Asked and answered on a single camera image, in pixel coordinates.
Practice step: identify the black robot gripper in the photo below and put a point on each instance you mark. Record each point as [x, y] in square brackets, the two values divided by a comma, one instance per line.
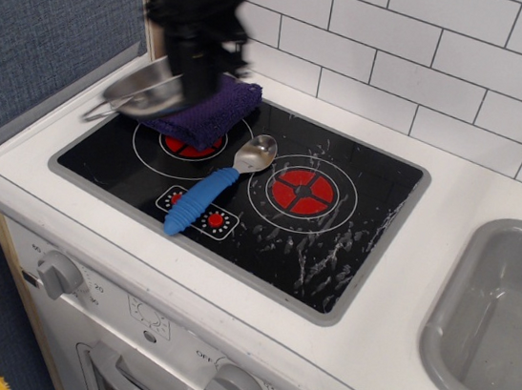
[202, 39]

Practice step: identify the silver pot with wire handles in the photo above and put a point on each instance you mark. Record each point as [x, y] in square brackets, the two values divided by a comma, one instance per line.
[149, 93]

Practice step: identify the purple folded cloth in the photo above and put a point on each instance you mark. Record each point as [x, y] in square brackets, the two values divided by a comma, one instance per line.
[201, 125]

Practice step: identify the black toy stovetop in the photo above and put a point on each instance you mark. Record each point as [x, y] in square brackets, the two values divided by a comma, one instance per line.
[306, 232]

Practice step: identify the grey left oven knob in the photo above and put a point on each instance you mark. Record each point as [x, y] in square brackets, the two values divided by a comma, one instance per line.
[59, 274]

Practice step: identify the white toy oven front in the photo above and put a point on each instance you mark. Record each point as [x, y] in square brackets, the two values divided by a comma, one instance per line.
[101, 337]

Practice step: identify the grey sink basin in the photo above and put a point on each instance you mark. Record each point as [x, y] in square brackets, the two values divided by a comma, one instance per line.
[473, 338]

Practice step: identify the blue handled metal spoon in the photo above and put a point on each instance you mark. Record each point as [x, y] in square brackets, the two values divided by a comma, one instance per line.
[254, 156]

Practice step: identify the wooden side post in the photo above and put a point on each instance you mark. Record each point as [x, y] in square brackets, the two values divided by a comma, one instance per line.
[149, 36]

